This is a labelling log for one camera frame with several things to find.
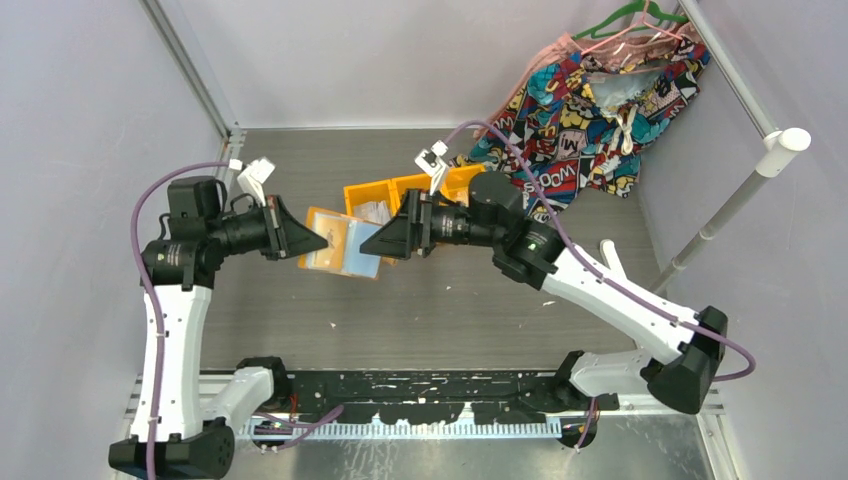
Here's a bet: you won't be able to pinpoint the green hanger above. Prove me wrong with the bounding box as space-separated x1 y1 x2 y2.
573 1 689 39

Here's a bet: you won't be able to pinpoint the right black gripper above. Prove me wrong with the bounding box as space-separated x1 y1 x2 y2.
360 189 501 262

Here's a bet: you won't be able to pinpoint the right yellow bin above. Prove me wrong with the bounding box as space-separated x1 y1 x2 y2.
440 164 486 206

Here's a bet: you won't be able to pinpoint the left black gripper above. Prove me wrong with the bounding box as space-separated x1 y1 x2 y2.
207 194 326 261

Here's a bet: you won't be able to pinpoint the cards in left bin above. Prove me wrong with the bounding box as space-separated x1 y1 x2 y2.
353 201 392 225

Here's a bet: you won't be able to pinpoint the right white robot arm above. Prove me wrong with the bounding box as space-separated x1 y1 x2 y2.
360 172 728 414

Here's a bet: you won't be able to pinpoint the left yellow bin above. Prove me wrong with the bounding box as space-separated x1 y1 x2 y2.
343 179 397 219

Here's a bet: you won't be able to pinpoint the pink garment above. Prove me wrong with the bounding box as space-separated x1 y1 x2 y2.
489 26 711 135

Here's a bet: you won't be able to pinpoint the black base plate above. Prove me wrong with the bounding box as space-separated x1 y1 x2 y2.
248 370 621 449

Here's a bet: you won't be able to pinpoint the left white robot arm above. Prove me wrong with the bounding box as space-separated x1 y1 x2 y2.
108 176 328 479

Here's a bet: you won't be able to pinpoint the yellow card holder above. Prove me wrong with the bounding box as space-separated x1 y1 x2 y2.
298 207 381 280

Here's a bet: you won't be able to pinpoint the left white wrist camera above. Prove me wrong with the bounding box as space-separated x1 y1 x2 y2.
228 157 276 207

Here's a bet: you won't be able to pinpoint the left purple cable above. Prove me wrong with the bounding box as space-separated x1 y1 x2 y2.
129 160 233 480

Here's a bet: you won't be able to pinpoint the colourful comic print shorts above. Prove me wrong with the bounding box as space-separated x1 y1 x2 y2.
454 60 708 222

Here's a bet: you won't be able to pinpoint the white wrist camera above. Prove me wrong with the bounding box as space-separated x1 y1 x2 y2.
414 140 451 196
228 157 276 207

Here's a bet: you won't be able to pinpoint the white clothes rail pole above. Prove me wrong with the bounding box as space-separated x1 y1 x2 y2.
599 127 812 399

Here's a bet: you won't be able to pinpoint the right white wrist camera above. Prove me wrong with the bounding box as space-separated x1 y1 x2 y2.
414 140 451 196

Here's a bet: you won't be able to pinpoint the pink hanger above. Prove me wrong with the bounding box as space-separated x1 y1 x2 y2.
575 21 697 74

